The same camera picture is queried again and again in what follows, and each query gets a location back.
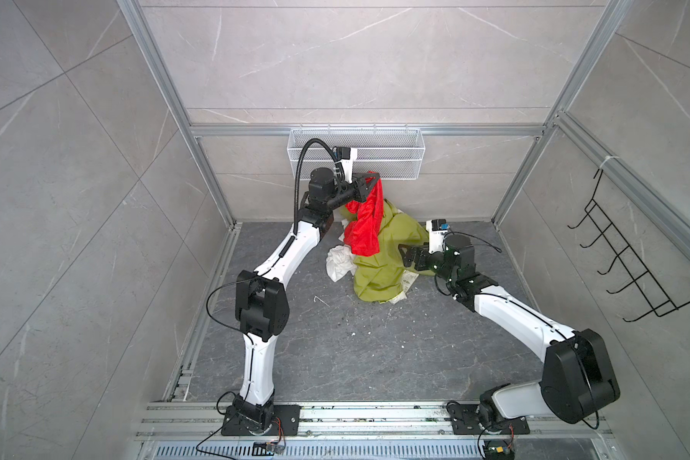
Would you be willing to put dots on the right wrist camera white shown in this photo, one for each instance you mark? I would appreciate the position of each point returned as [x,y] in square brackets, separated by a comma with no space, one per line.
[438,229]

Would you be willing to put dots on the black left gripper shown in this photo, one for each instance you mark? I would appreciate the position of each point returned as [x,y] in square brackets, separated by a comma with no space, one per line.
[357,192]

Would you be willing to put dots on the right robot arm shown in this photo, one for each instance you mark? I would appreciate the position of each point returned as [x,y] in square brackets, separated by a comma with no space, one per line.
[578,378]

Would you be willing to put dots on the plain white cloth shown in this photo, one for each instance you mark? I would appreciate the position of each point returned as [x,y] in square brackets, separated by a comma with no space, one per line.
[339,262]

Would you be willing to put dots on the white printed cloth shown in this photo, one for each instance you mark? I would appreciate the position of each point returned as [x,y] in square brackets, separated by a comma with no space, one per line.
[407,282]

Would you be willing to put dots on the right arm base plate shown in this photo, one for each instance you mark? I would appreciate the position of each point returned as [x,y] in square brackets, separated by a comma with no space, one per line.
[473,419]

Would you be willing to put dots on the red cloth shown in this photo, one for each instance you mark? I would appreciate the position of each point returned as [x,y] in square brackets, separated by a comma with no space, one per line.
[362,232]

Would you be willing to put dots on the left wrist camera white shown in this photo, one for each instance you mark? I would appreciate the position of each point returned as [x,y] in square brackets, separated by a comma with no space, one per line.
[344,163]

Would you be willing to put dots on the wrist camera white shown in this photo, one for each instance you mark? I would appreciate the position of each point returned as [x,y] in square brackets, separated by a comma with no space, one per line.
[438,229]
[344,163]

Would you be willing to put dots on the aluminium mounting rail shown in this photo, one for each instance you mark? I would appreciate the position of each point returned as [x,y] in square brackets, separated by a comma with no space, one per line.
[364,430]

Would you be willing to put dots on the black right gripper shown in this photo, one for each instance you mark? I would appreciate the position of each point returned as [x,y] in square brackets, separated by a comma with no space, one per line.
[424,254]

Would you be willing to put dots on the black wire hook rack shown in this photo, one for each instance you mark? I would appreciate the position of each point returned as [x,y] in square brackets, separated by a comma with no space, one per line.
[657,301]

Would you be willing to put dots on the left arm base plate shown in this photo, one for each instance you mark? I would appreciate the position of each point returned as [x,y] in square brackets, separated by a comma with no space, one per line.
[270,420]

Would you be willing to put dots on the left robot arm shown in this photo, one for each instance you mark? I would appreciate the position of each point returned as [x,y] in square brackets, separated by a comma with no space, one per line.
[262,307]

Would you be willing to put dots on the green cloth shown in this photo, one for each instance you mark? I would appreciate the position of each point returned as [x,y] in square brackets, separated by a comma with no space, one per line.
[379,277]

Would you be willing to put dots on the white wire mesh basket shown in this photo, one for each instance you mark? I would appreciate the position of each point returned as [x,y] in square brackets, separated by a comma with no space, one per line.
[394,153]

